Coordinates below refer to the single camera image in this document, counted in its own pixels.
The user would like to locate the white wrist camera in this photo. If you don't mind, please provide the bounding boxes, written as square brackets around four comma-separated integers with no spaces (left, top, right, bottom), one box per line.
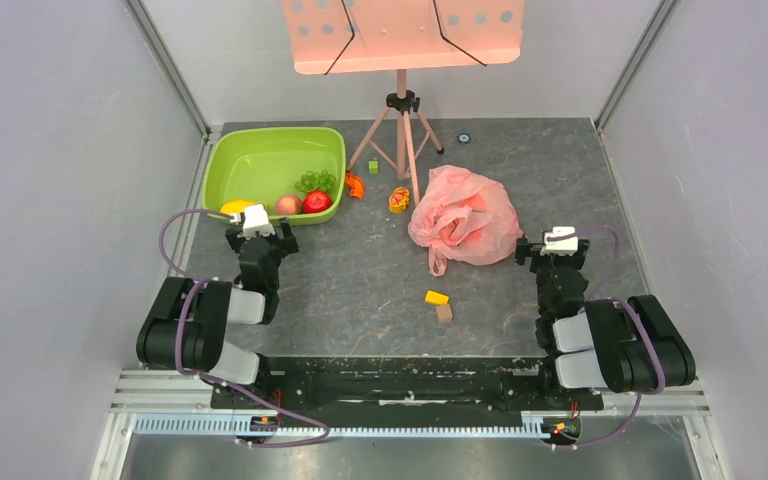
[230,204,275,240]
[540,226,579,256]

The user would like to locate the red fake apple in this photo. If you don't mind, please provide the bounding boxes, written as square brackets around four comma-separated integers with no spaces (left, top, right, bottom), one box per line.
[302,189,333,214]

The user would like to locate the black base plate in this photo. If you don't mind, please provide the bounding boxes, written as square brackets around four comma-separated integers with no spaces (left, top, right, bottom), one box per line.
[210,356,604,429]

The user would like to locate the pink music stand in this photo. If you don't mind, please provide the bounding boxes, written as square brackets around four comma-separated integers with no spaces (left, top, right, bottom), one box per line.
[280,0,527,206]

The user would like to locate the pink fake peach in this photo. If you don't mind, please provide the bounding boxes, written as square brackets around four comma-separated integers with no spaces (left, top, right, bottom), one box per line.
[274,194,303,217]

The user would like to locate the green fake grapes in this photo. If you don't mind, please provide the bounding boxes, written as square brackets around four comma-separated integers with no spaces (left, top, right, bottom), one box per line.
[294,170,338,194]

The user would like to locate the yellow butterfly toy block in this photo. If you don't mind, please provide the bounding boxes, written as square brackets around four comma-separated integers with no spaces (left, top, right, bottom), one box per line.
[388,187,410,214]

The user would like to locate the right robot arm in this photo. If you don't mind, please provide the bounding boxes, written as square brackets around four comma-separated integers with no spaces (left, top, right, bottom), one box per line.
[515,227,696,408]

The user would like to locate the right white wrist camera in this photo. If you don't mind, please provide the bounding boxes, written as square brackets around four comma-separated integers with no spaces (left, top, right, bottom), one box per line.
[540,226,579,256]

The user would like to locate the pink plastic bag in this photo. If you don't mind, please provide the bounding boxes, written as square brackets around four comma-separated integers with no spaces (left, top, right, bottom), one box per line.
[408,165,524,277]

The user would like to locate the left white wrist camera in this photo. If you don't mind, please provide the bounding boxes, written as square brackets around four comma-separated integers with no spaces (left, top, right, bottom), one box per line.
[230,204,275,240]

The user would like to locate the orange arch toy block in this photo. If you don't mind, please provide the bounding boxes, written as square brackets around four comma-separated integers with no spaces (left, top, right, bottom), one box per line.
[345,172,365,200]

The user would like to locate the brown wooden block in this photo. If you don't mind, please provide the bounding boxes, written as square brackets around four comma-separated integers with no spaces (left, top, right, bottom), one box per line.
[435,304,453,324]

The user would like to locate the yellow fake mango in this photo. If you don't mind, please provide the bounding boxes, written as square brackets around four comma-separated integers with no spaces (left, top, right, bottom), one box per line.
[220,199,257,215]

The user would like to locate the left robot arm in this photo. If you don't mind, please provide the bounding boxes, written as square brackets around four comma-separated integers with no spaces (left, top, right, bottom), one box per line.
[136,218,299,408]

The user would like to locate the yellow wooden block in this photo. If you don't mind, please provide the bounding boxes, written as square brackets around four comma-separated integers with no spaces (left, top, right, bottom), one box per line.
[424,290,449,306]

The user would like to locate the green plastic basin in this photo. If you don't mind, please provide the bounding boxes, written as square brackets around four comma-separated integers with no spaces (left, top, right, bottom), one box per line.
[201,126,347,226]

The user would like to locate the white cable duct rail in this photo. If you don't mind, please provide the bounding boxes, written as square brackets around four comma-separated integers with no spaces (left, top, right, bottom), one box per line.
[133,411,546,439]

